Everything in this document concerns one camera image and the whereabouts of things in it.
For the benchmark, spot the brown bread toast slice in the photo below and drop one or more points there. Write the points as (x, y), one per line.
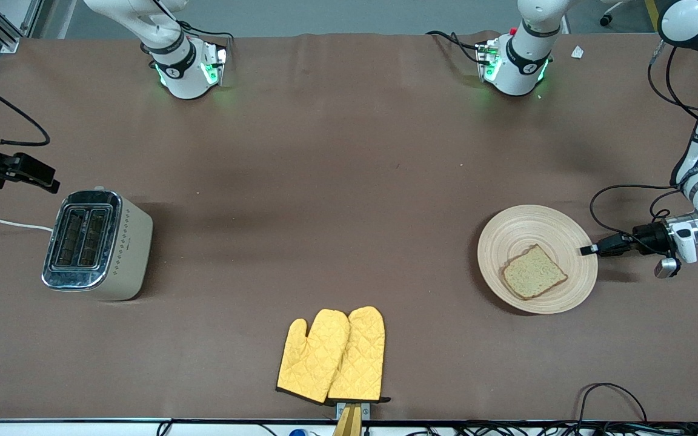
(534, 274)

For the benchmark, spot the black office chair caster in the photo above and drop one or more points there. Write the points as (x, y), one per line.
(606, 19)

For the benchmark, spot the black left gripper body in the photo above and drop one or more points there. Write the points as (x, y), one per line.
(648, 235)

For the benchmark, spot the small white paper scrap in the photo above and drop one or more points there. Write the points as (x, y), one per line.
(577, 52)

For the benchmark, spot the yellow quilted oven mitt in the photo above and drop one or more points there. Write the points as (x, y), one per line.
(361, 357)
(309, 363)

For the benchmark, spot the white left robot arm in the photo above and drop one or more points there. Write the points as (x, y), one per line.
(525, 63)

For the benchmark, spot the beige chrome two-slot toaster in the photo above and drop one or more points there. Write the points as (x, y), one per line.
(128, 248)

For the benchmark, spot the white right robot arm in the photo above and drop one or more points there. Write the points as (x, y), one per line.
(180, 72)

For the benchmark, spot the round light wooden plate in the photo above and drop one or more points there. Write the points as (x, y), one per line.
(525, 227)

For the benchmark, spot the wooden stick with metal bracket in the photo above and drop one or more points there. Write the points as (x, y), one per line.
(349, 421)

